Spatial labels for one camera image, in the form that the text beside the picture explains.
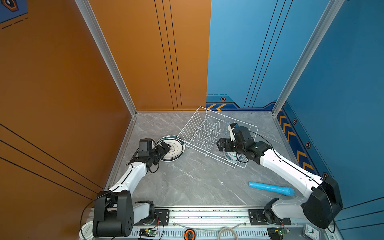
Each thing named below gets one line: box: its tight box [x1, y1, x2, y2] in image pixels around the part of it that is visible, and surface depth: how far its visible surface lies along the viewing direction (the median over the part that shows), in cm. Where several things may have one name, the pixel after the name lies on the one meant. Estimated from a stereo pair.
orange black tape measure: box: [183, 228, 196, 240], surface depth 68 cm
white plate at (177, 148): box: [156, 135, 186, 162], surface depth 96 cm
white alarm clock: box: [302, 223, 321, 240], surface depth 68 cm
